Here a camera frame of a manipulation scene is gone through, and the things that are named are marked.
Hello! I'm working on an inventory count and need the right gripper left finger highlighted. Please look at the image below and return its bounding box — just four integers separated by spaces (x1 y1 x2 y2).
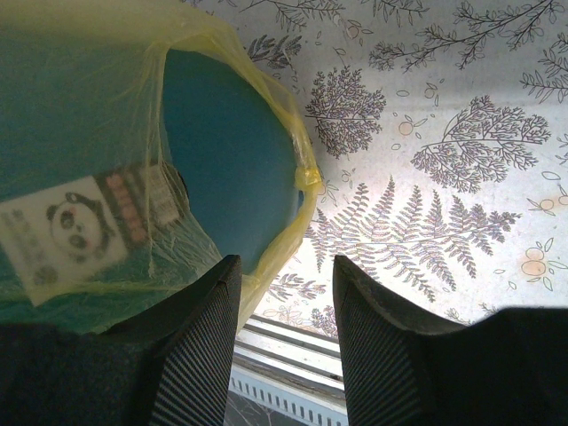
104 255 242 425

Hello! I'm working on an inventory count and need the teal trash bin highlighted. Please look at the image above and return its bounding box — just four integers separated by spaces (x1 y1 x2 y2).
0 26 307 336

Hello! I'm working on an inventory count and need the yellow trash bag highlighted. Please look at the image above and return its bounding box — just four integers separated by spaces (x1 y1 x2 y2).
0 0 323 334

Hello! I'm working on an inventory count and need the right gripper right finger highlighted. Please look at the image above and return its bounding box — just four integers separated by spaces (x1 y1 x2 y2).
333 256 470 425

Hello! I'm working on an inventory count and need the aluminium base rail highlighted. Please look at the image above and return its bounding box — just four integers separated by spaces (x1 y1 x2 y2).
225 315 349 425

